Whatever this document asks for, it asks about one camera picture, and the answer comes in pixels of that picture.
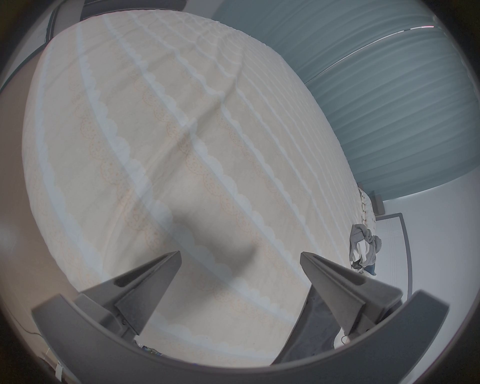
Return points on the pile of clothes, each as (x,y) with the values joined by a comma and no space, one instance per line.
(363,247)

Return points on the blue-green curtain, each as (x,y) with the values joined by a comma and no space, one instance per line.
(318,30)
(405,112)

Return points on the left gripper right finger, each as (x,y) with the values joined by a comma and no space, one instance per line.
(345,296)

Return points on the black T-shirt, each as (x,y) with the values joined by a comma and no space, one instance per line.
(311,330)

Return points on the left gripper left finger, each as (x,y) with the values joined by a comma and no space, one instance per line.
(138,292)

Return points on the bed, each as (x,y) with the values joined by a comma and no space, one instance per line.
(168,131)

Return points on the black chest of drawers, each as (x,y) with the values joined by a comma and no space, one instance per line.
(131,4)

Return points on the grey bedside table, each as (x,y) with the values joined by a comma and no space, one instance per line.
(378,202)

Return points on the white printed pillow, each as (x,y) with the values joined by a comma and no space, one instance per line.
(368,206)

